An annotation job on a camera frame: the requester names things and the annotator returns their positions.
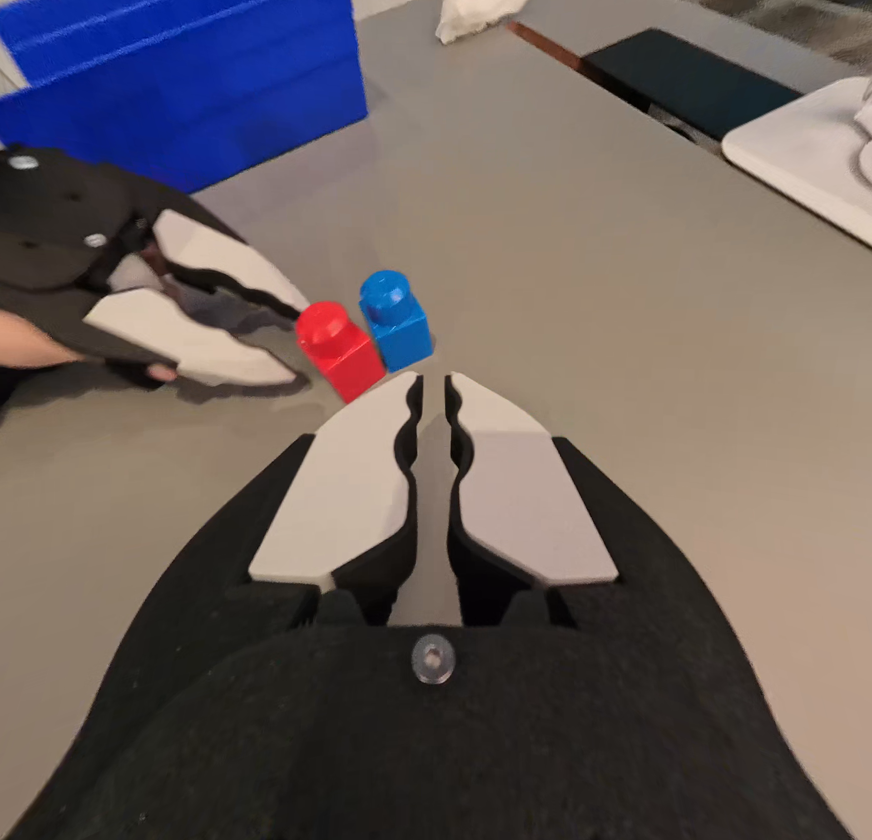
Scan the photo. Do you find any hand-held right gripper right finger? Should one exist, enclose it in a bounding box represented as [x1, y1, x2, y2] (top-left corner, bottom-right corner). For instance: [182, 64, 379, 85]
[443, 372, 619, 590]

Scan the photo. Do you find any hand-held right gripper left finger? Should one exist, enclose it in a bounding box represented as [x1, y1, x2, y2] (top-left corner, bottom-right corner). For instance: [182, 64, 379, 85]
[248, 372, 425, 593]

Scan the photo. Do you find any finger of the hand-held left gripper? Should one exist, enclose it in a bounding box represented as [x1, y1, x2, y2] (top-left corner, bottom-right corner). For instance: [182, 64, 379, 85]
[150, 211, 313, 318]
[84, 287, 299, 390]

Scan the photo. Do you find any red mega block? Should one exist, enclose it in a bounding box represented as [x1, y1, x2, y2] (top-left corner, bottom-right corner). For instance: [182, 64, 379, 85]
[295, 301, 388, 403]

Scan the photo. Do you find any blue mega block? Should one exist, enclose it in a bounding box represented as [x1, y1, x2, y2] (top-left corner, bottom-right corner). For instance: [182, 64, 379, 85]
[359, 271, 436, 373]

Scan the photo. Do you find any blue storage bin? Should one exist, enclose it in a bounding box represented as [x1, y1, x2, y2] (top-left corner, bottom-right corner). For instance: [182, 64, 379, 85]
[0, 0, 370, 195]

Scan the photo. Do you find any person's left hand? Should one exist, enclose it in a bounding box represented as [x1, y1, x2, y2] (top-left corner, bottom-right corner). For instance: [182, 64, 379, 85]
[0, 309, 181, 384]

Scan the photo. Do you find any white cloth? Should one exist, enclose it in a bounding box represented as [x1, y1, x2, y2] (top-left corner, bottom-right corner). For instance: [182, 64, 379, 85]
[435, 0, 542, 45]

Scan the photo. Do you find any dark tablet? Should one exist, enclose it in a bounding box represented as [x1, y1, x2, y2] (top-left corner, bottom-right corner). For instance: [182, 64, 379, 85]
[581, 28, 805, 143]

